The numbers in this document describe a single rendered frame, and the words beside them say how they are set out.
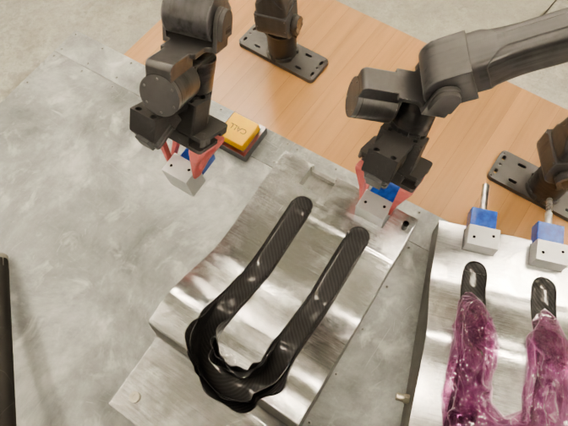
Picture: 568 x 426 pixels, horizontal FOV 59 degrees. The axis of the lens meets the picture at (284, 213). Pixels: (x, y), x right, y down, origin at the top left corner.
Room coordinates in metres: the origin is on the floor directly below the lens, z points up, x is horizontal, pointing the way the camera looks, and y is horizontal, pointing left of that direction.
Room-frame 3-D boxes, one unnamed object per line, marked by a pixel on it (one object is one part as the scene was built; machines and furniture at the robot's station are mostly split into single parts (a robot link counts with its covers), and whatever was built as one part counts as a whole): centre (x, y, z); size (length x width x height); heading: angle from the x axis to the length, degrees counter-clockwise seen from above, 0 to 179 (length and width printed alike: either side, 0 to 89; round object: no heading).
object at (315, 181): (0.41, -0.07, 0.87); 0.05 x 0.05 x 0.04; 52
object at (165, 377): (0.20, 0.04, 0.87); 0.50 x 0.26 x 0.14; 142
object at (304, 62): (0.78, -0.03, 0.84); 0.20 x 0.07 x 0.08; 49
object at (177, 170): (0.46, 0.13, 0.93); 0.13 x 0.05 x 0.05; 142
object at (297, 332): (0.21, 0.02, 0.92); 0.35 x 0.16 x 0.09; 142
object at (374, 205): (0.38, -0.18, 0.89); 0.13 x 0.05 x 0.05; 142
